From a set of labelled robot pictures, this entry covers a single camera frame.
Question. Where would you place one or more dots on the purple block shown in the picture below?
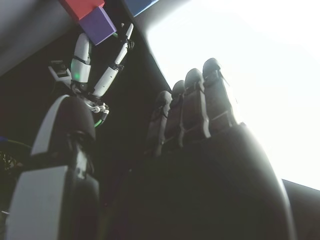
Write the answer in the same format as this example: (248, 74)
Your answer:
(98, 25)

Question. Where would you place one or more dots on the small blue cube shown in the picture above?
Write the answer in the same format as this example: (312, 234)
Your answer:
(140, 6)

